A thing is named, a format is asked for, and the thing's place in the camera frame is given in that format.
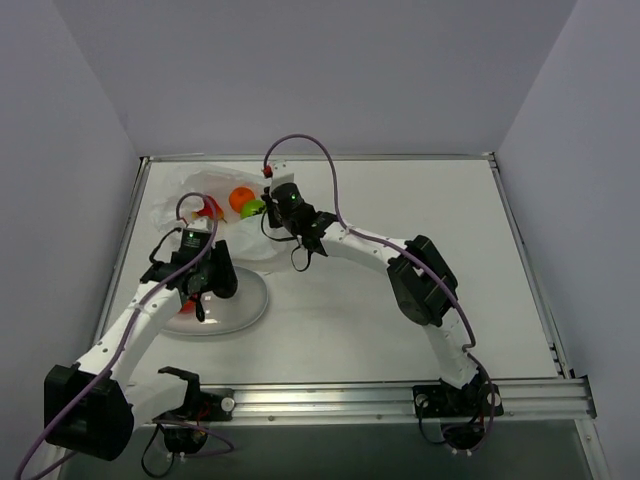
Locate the red fake apple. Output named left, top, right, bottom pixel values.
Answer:
left=179, top=300, right=196, bottom=315

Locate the orange fake fruit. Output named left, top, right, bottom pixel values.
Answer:
left=228, top=186, right=255, bottom=213

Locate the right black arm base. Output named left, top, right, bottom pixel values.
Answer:
left=412, top=382, right=504, bottom=455

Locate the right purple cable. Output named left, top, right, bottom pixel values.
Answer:
left=262, top=133, right=501, bottom=446

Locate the purple cable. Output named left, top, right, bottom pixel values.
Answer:
left=262, top=133, right=501, bottom=446
left=12, top=192, right=235, bottom=480

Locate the aluminium mounting rail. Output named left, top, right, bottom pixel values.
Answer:
left=124, top=377, right=597, bottom=426

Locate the white plastic bag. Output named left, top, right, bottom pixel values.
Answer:
left=150, top=165, right=286, bottom=261

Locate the green fake fruit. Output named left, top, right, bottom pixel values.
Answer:
left=240, top=199, right=266, bottom=219

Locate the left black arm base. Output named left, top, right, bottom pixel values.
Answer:
left=156, top=388, right=236, bottom=458

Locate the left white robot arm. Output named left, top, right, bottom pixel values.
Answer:
left=44, top=222, right=238, bottom=461

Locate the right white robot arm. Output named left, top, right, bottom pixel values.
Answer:
left=262, top=182, right=488, bottom=413

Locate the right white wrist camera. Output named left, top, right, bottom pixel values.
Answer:
left=262, top=160, right=294, bottom=190

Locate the white oval plate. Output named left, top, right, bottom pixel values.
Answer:
left=162, top=266, right=269, bottom=337

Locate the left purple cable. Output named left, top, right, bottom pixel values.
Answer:
left=12, top=192, right=235, bottom=480

